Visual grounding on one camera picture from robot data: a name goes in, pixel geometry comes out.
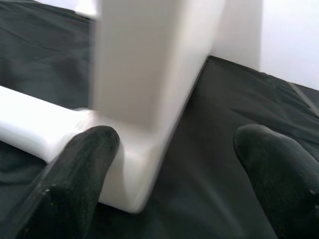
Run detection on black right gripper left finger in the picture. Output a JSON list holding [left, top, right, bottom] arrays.
[[0, 125, 120, 239]]

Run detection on white plastic table top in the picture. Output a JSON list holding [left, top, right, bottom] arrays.
[[0, 0, 262, 215]]

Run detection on black table cloth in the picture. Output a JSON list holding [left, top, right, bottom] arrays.
[[0, 0, 319, 239]]

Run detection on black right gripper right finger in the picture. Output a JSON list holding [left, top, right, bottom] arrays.
[[234, 124, 319, 239]]

